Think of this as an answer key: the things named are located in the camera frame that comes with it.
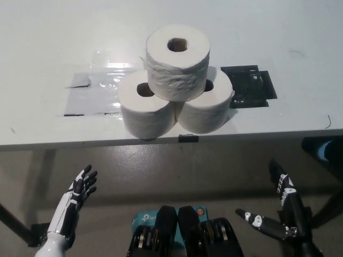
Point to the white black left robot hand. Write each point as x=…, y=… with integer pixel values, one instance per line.
x=67, y=208

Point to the teal tp-link box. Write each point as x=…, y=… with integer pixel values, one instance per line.
x=143, y=217

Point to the black taped table patch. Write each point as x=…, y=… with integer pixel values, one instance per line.
x=249, y=85

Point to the clear plastic sheet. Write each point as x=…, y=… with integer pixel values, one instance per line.
x=91, y=99

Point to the crinkled white toilet paper roll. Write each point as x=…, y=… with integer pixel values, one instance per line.
x=177, y=72

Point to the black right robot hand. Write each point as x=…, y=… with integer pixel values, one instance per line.
x=293, y=211

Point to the small black tape strip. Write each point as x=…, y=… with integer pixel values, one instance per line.
x=188, y=138

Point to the black slanted table leg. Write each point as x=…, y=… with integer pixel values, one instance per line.
x=332, y=203
x=13, y=222

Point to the thin black thread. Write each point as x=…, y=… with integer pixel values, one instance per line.
x=297, y=52

